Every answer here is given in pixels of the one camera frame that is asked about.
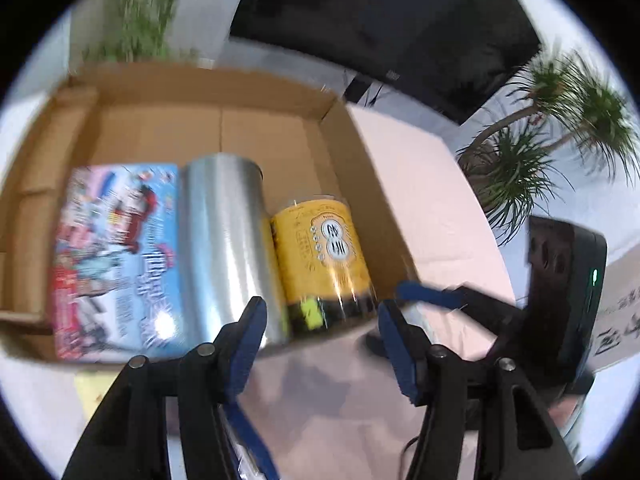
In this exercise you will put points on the yellow paper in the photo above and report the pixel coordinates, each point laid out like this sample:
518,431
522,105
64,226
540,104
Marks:
92,392

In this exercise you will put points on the leafy green potted plant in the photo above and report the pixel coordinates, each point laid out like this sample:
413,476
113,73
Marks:
140,20

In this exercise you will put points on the pink tablecloth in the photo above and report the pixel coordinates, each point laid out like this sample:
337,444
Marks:
425,185

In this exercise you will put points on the cardboard box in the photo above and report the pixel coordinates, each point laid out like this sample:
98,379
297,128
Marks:
165,125

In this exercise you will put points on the yellow label jar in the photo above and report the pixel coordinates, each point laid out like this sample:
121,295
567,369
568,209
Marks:
320,255

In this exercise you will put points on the silver metal can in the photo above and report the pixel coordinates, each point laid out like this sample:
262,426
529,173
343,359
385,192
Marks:
225,240

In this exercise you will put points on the black television stand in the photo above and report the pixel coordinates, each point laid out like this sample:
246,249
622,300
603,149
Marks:
362,92

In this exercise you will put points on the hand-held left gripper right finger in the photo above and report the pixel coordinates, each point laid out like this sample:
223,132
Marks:
400,355

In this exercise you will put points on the black television screen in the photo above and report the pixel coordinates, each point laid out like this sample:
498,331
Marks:
390,15

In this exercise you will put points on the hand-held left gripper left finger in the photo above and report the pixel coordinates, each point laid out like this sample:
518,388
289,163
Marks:
247,345

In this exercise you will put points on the colourful printed toy box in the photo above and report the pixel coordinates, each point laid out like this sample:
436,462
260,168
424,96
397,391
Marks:
115,260

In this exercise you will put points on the spiky palm potted plant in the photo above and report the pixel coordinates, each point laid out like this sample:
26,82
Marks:
520,160

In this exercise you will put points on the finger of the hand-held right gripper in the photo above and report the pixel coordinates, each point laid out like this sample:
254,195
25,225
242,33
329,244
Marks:
430,295

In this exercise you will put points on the printed cardboard sheet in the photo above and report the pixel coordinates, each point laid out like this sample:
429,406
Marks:
617,320

